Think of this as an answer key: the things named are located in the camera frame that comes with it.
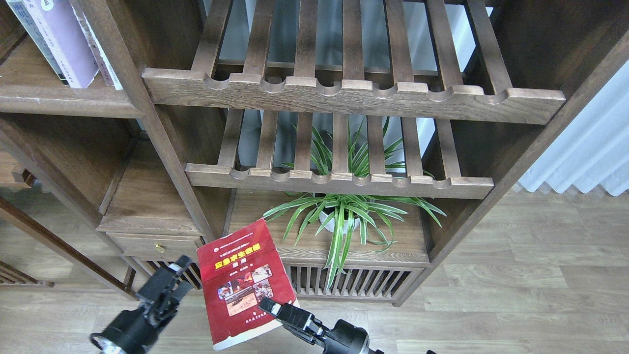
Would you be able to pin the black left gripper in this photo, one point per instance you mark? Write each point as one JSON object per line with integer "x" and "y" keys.
{"x": 135, "y": 332}

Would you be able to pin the yellow and black thick book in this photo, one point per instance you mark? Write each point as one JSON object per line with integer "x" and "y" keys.
{"x": 20, "y": 10}

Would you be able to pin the standing book with pink spine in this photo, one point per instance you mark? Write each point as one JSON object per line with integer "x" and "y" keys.
{"x": 103, "y": 63}

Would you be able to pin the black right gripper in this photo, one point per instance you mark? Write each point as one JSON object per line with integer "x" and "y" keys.
{"x": 344, "y": 338}

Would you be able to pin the white curtain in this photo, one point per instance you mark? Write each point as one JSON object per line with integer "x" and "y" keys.
{"x": 593, "y": 151}

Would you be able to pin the red paperback book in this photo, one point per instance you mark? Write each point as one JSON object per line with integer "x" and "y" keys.
{"x": 237, "y": 271}

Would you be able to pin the green spider plant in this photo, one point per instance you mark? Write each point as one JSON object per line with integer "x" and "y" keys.
{"x": 367, "y": 216}

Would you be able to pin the white and lilac book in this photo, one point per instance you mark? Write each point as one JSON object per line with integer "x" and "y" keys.
{"x": 63, "y": 34}

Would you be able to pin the dark wooden bookshelf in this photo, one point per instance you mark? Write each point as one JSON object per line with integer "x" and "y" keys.
{"x": 215, "y": 117}

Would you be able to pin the dark wooden side furniture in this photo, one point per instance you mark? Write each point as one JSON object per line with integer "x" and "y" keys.
{"x": 46, "y": 247}

